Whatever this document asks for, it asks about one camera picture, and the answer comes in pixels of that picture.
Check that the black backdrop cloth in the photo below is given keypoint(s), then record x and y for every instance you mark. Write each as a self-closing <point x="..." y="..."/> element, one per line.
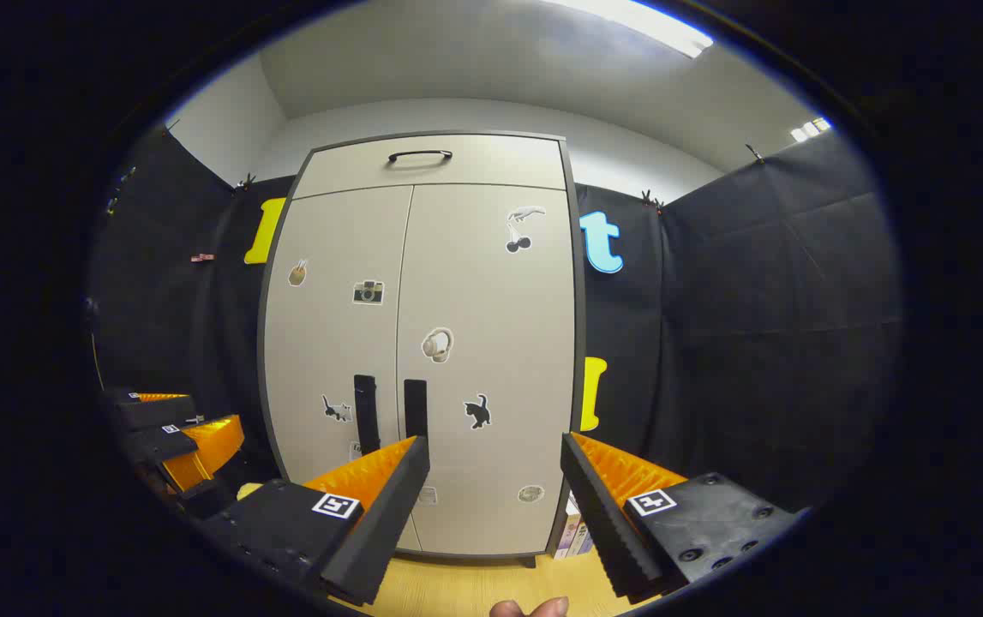
<point x="757" y="326"/>

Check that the colourful book stack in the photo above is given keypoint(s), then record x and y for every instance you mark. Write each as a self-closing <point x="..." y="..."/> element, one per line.
<point x="574" y="531"/>

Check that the white cabinet drawer front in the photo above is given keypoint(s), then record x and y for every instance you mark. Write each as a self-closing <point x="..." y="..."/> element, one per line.
<point x="491" y="167"/>

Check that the black clip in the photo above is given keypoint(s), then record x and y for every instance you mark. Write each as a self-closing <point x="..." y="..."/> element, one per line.
<point x="244" y="182"/>
<point x="170" y="126"/>
<point x="650" y="200"/>
<point x="753" y="154"/>

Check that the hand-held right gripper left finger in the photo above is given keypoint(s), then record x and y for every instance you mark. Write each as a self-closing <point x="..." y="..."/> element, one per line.
<point x="388" y="514"/>

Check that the small ceiling light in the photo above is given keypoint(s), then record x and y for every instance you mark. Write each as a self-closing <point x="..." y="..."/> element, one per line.
<point x="810" y="128"/>

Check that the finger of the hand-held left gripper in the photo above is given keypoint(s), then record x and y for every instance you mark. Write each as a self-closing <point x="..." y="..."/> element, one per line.
<point x="208" y="446"/>
<point x="152" y="411"/>

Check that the long ceiling light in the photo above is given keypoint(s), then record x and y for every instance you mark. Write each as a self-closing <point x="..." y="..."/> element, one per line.
<point x="645" y="21"/>

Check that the double-door shoe cabinet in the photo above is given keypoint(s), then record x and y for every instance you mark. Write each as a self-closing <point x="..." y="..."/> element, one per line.
<point x="491" y="386"/>

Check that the shoe cabinet door camera sticker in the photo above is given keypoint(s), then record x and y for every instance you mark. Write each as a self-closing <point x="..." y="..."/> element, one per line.
<point x="328" y="343"/>

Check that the shoe cabinet door cherry sticker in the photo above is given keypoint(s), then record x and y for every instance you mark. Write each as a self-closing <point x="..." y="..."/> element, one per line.
<point x="500" y="308"/>

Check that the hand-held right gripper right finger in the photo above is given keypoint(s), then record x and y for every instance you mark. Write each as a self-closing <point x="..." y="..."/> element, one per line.
<point x="602" y="523"/>

